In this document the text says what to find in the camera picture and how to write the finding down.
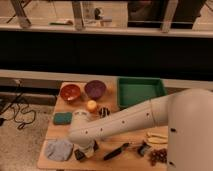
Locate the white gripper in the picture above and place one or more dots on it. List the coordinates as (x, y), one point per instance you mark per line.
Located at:
(90, 149)

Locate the black eraser block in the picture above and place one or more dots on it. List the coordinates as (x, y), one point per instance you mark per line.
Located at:
(80, 156)

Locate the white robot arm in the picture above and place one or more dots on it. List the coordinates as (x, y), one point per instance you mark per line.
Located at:
(188, 115)

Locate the black striped small object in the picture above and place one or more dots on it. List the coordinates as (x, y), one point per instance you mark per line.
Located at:
(103, 112)

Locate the grey cloth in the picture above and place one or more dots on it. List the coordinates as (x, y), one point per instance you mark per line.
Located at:
(58, 150)

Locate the yellow round fruit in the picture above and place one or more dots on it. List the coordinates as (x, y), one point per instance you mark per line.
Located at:
(91, 105)

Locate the teal sponge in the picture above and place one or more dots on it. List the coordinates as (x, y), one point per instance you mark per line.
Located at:
(62, 118)

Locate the small dark clip object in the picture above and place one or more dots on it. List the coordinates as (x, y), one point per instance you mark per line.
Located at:
(143, 148)

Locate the purple bowl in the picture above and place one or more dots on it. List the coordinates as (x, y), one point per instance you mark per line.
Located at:
(95, 89)

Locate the red bowl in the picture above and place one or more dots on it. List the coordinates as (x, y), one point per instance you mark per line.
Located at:
(70, 92)

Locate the bunch of dark grapes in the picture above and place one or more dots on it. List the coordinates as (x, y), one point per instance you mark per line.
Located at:
(158, 156)

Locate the green plastic tray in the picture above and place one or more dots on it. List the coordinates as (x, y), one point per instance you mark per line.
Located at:
(134, 90)

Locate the banana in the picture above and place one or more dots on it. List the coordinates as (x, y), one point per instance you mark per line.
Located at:
(156, 138)

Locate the black handled brush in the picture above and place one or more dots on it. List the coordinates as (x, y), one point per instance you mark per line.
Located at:
(116, 152)

